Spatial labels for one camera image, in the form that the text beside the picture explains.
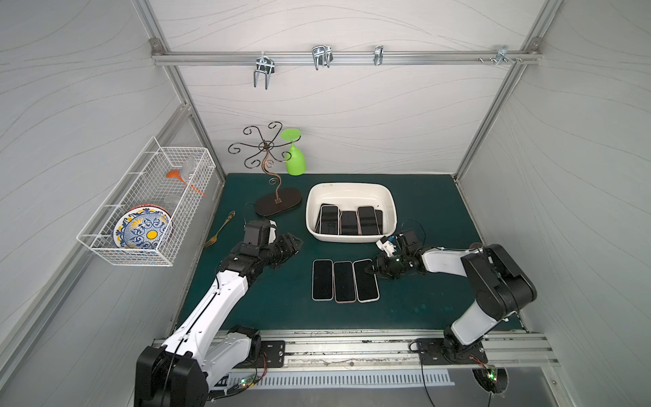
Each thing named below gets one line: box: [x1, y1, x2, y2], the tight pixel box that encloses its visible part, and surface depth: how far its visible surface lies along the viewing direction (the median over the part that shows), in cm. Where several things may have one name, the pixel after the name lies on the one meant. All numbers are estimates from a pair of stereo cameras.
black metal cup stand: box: [228, 120, 302, 218], surface depth 92 cm
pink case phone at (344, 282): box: [333, 261, 357, 304], surface depth 90 cm
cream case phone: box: [352, 258, 381, 304], surface depth 89 cm
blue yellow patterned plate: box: [112, 203, 174, 250], surface depth 62 cm
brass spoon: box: [204, 210, 236, 248], surface depth 100 cm
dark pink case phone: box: [356, 206, 381, 236], surface depth 103 cm
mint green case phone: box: [311, 258, 334, 302], surface depth 90 cm
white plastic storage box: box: [305, 182, 398, 244], surface depth 106 cm
